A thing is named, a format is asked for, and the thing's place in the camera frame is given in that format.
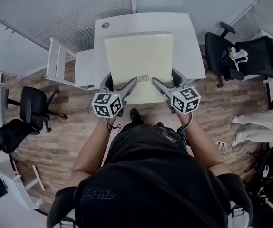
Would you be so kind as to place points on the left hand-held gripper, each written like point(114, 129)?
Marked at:
point(104, 104)

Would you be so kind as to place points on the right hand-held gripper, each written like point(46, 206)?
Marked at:
point(186, 100)

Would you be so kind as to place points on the pale yellow folder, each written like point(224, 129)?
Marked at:
point(139, 56)

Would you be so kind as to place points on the person's right forearm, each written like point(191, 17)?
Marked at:
point(203, 146)

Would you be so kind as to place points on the person's left forearm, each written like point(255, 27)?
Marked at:
point(89, 151)

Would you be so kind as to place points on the person's black shoe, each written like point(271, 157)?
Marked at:
point(136, 116)

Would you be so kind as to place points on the black wrist band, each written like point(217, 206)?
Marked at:
point(111, 126)

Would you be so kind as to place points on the white device on chair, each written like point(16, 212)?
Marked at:
point(237, 54)

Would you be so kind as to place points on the white power strip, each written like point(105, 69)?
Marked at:
point(221, 145)

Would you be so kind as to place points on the small black office chair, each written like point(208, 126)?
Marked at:
point(32, 106)

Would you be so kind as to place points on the black armrest office chair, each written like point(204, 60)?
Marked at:
point(257, 56)

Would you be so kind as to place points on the person's black shirt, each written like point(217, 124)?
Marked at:
point(150, 179)

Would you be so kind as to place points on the black mesh office chair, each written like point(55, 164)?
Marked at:
point(10, 134)

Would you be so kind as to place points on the white side desk frame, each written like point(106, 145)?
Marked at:
point(55, 60)

